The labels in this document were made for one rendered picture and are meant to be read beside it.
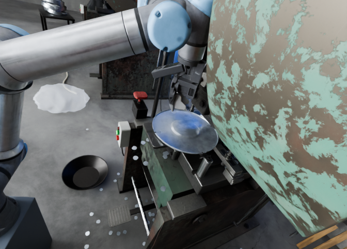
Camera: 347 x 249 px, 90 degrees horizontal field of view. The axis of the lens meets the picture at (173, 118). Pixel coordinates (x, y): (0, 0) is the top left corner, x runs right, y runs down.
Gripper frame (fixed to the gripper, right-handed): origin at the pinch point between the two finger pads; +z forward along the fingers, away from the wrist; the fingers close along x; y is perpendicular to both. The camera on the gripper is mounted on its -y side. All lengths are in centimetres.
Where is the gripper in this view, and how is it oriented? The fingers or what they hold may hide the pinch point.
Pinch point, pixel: (171, 107)
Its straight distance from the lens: 65.0
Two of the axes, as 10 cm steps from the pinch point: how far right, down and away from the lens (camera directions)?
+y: 9.2, 3.6, -1.6
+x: 3.5, -5.7, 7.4
